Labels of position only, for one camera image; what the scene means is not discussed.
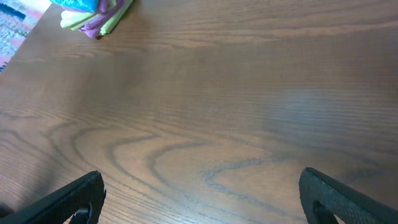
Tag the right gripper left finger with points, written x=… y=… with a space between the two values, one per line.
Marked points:
x=80 y=201

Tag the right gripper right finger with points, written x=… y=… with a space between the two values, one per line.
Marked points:
x=326 y=200

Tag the blue cloth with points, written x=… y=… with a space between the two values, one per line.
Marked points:
x=77 y=5

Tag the lower green folded cloth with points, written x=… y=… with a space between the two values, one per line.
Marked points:
x=121 y=7

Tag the green folded cloth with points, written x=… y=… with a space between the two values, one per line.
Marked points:
x=121 y=7
x=75 y=20

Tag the bottom purple folded cloth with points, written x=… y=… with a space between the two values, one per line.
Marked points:
x=92 y=28

